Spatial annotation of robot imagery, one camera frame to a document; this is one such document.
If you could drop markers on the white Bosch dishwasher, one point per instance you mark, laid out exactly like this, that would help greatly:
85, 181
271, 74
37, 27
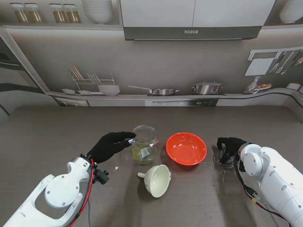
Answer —
151, 71

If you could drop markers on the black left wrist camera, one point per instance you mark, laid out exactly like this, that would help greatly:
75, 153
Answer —
102, 177

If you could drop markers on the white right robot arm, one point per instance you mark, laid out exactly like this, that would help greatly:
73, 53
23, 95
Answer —
272, 170

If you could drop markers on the cream plastic funnel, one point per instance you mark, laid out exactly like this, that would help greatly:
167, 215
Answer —
157, 184

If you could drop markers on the orange plastic bowl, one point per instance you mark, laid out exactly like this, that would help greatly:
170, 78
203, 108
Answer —
187, 149

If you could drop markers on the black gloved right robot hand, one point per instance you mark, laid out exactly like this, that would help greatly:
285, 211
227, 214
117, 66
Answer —
233, 144

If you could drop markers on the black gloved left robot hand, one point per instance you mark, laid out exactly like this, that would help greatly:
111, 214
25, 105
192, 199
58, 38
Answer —
106, 147

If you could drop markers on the green mung beans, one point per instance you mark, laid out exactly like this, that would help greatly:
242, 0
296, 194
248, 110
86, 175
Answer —
140, 157

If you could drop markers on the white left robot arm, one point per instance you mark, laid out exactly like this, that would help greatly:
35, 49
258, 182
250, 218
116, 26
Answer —
61, 196

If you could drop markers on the clear glass jar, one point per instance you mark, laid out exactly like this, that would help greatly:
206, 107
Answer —
145, 151

